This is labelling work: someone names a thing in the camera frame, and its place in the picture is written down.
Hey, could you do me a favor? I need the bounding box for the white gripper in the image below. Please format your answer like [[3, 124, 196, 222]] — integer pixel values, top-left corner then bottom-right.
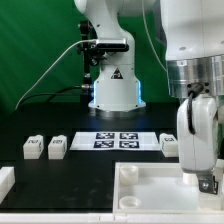
[[177, 95, 218, 194]]

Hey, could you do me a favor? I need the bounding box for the white square table top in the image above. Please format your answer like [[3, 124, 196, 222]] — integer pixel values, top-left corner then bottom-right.
[[113, 162, 224, 214]]

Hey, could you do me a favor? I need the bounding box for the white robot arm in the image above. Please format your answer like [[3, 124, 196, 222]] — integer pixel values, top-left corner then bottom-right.
[[74, 0, 224, 194]]

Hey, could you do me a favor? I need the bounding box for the white tag sheet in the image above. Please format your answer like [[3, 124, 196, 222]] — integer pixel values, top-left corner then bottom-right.
[[70, 132, 160, 151]]

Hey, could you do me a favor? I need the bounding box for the white left obstacle block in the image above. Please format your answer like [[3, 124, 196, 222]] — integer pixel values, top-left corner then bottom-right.
[[0, 167, 15, 204]]

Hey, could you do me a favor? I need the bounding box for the white front obstacle bar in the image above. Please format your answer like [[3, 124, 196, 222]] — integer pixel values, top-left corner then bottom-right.
[[0, 213, 224, 224]]

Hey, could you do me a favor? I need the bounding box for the black base cable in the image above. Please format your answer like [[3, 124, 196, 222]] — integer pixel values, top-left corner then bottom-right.
[[19, 84, 95, 107]]

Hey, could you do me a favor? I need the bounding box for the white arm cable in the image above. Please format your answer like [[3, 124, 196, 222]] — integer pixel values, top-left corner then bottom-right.
[[141, 0, 168, 73]]

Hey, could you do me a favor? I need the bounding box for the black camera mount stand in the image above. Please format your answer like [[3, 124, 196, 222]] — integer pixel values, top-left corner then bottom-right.
[[77, 20, 104, 104]]

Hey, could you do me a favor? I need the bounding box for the grey camera cable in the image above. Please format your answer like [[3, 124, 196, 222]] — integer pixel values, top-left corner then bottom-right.
[[14, 39, 98, 111]]

